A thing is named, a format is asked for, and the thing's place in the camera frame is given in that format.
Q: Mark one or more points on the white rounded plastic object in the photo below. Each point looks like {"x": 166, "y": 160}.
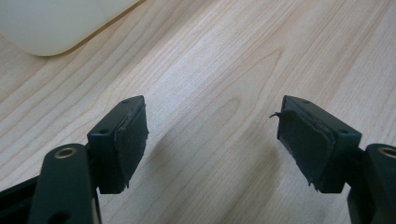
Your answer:
{"x": 56, "y": 25}

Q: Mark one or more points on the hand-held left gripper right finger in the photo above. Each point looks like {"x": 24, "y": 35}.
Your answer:
{"x": 314, "y": 146}

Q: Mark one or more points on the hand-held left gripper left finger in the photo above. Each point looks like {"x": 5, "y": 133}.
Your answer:
{"x": 120, "y": 146}

